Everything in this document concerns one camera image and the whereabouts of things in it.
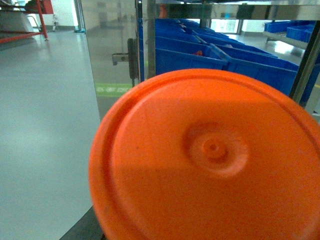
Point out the orange cylindrical capacitor 4680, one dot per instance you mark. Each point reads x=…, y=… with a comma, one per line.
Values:
x=203, y=154

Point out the blue crate behind left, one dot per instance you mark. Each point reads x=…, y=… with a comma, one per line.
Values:
x=173, y=54

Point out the stainless steel flow rack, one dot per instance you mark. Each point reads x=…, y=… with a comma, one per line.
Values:
x=121, y=38

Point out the large blue plastic crate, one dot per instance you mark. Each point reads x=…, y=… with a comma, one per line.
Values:
x=255, y=78

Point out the blue bins on right shelf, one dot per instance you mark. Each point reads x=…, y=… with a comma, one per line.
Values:
x=300, y=30

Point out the red metal table frame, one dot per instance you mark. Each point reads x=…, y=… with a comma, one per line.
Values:
x=23, y=19

